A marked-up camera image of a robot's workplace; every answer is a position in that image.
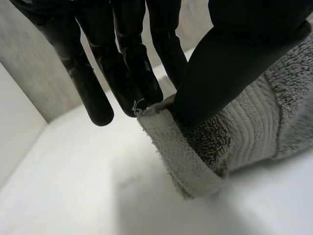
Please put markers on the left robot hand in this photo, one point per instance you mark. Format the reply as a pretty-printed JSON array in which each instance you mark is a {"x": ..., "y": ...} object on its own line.
[{"x": 215, "y": 73}]

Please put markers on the grey towel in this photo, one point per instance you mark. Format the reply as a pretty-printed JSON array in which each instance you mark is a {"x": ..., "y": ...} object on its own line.
[{"x": 256, "y": 127}]

